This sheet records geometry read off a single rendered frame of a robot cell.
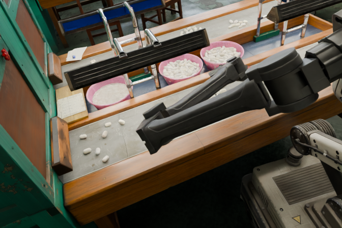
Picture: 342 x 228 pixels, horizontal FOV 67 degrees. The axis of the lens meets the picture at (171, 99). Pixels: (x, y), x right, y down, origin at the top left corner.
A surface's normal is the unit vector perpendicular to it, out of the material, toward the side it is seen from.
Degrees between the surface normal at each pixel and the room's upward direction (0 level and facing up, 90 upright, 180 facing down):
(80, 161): 0
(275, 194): 0
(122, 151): 0
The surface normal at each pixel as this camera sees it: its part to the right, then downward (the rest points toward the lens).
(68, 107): -0.13, -0.75
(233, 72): 0.47, -0.14
